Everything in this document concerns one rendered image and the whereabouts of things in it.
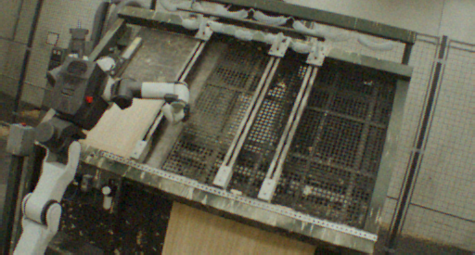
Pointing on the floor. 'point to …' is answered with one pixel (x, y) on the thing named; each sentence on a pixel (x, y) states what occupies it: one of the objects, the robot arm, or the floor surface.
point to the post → (10, 203)
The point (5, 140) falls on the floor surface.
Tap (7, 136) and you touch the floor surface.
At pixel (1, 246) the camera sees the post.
